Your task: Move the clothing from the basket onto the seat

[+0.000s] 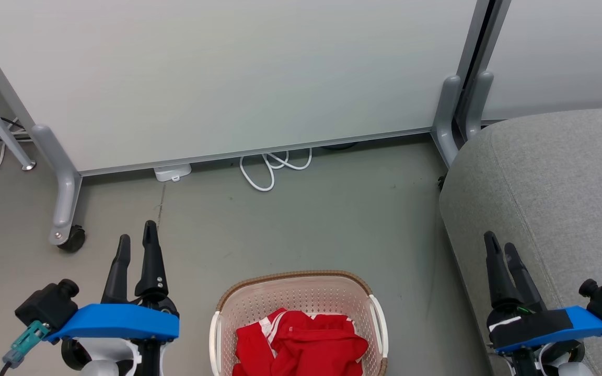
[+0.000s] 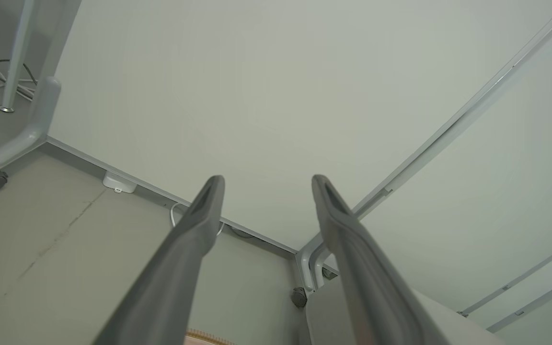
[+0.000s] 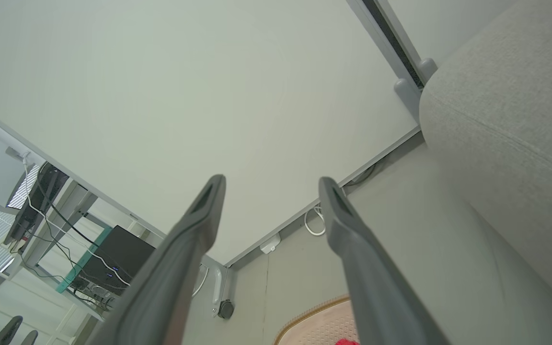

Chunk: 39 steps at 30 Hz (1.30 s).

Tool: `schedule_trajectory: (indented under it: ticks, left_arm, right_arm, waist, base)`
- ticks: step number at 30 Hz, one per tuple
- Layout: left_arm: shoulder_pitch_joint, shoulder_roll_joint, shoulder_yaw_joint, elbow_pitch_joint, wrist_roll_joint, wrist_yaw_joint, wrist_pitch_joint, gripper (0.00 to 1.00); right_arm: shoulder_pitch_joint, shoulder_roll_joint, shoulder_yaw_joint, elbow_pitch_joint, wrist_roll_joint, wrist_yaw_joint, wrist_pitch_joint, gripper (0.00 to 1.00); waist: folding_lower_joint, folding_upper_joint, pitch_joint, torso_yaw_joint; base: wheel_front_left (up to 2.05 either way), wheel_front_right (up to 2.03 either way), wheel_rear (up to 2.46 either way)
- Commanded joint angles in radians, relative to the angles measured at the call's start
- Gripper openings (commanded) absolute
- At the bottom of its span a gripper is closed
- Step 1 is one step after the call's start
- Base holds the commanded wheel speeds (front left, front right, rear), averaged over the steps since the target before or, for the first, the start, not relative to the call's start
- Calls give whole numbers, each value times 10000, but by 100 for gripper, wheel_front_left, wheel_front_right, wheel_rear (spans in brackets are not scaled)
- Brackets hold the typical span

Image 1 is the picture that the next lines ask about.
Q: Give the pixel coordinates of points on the grey partition foot with caster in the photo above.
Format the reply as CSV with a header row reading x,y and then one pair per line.
x,y
66,188

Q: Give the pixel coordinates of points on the grey fabric sofa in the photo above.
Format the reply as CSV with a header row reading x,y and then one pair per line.
x,y
552,193

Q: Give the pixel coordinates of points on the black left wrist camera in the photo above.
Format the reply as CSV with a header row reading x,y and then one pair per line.
x,y
45,308

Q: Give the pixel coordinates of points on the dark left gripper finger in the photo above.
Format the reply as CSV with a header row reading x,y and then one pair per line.
x,y
150,266
118,277

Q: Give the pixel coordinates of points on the cream perforated laundry basket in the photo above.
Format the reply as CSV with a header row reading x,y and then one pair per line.
x,y
301,292

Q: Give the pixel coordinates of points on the white power adapter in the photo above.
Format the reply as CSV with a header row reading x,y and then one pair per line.
x,y
173,171

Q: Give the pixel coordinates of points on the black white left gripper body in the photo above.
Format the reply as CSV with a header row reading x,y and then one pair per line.
x,y
152,360

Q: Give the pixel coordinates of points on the large white partition panel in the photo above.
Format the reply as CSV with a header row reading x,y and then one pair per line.
x,y
228,78

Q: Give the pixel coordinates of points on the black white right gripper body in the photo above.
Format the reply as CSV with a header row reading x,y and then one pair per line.
x,y
523,363

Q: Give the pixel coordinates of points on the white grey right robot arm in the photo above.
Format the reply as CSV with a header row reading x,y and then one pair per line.
x,y
572,369

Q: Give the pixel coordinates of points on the blue taped right camera mount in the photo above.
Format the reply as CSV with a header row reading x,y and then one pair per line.
x,y
586,321

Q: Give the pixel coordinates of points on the teal left camera connector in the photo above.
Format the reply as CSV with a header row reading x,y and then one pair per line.
x,y
25,342

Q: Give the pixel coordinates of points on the narrow white partition panel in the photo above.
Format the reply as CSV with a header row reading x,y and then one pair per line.
x,y
567,52

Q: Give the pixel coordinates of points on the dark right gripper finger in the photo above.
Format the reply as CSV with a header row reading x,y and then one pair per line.
x,y
525,287
499,282

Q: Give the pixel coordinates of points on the red garment thin white stripes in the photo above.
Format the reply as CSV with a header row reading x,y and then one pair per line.
x,y
311,347

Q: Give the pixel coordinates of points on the blue left camera mount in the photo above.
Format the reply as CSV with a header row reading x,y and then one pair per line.
x,y
123,322

